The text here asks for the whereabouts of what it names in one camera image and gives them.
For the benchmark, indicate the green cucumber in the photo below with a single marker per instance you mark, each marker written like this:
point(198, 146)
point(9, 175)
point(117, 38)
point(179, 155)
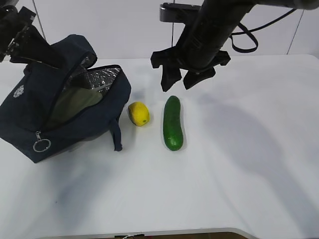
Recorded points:
point(172, 130)

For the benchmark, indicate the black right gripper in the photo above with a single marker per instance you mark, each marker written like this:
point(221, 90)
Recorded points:
point(198, 49)

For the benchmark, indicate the navy blue lunch bag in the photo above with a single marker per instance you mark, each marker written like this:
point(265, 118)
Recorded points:
point(51, 109)

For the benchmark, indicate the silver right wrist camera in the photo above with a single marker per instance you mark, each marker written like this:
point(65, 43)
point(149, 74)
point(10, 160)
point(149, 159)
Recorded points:
point(178, 13)

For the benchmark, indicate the yellow lemon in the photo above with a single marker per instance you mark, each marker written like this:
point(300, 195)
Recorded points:
point(139, 113)

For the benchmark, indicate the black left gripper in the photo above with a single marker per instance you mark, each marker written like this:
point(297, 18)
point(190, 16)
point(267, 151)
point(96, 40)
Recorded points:
point(13, 26)

